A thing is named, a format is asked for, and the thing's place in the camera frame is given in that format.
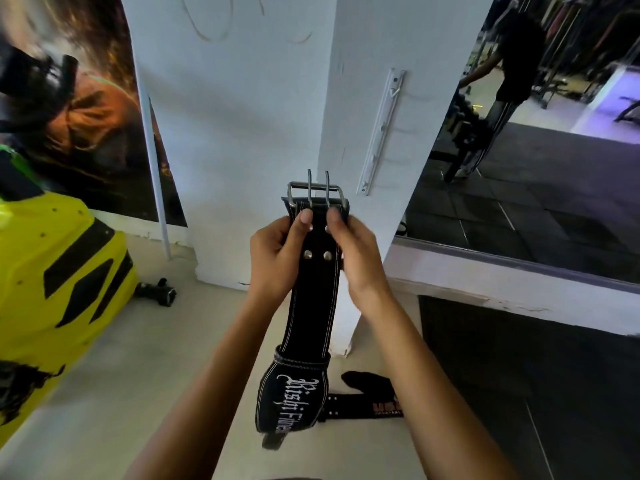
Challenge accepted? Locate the large orange figure poster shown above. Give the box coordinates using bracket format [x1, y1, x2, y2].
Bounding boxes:
[0, 0, 189, 228]

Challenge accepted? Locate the yellow exercise bike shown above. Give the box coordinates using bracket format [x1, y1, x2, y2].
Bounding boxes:
[0, 39, 177, 448]

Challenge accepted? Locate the black rubber floor mat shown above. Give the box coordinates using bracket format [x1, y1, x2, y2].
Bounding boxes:
[419, 294, 640, 480]

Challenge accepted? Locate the large wall mirror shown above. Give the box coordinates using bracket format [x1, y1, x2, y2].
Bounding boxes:
[395, 0, 640, 285]

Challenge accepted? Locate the person's right hand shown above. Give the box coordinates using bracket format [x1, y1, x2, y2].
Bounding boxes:
[325, 207, 393, 315]

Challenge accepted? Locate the person's left hand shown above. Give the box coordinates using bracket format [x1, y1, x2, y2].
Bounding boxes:
[248, 208, 315, 308]

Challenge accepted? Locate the person's right forearm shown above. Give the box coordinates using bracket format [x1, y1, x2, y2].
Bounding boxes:
[352, 292, 521, 480]

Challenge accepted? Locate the black USI belt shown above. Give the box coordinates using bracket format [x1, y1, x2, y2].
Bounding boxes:
[317, 370, 405, 423]

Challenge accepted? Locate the black white-print fitness belt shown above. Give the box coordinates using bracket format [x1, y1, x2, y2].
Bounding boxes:
[255, 169, 350, 451]

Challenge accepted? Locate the person's left forearm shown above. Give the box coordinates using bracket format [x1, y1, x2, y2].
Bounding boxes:
[125, 289, 293, 480]

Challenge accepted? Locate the thin white pole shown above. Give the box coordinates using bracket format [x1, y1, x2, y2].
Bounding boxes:
[131, 59, 173, 261]

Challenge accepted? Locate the white wall hooks rail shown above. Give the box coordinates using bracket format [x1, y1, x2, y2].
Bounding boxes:
[356, 68, 407, 197]

